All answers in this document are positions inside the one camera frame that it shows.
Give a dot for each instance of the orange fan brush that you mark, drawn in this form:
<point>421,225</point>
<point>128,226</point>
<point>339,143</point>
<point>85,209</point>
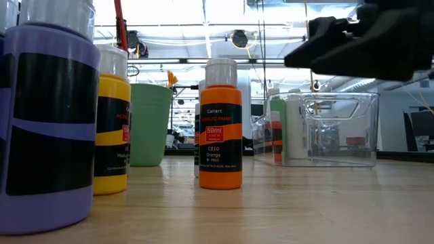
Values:
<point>172,79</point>

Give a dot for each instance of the purple paint bottle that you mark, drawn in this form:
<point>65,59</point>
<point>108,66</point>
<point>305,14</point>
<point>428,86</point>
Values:
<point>51,210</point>

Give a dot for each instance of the black aluminium frame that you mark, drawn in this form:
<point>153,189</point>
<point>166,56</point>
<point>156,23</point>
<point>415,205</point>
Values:
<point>407,156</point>

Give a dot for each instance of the red orange paint bottle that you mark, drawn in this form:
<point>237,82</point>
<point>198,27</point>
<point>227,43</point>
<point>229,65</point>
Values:
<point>277,135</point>

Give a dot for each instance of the yellow paint bottle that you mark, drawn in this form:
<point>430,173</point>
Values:
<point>112,84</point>

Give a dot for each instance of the green plastic cup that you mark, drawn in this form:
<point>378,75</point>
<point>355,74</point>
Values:
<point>149,128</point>

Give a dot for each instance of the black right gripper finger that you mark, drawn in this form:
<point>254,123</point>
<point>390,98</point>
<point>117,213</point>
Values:
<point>325,51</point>
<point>390,72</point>

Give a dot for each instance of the blue paint bottle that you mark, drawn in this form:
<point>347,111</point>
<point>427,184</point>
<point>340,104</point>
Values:
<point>6,13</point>

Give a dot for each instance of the clear plastic bin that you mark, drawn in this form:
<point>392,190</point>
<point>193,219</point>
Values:
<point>322,149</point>

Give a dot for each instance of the white building column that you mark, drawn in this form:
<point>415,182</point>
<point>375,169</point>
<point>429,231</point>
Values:
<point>244,101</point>

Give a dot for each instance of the black metal frame stand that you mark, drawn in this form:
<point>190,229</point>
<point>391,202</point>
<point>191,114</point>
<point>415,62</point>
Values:
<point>194,87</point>

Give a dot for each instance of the dark computer monitor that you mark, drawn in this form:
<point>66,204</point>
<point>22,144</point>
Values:
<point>424,125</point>

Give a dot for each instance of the large green paint bottle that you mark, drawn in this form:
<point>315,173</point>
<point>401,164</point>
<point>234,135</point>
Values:
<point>279,112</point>

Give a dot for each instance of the small white paint bottle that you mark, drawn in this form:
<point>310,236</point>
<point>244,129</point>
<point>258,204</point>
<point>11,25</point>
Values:
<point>196,169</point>

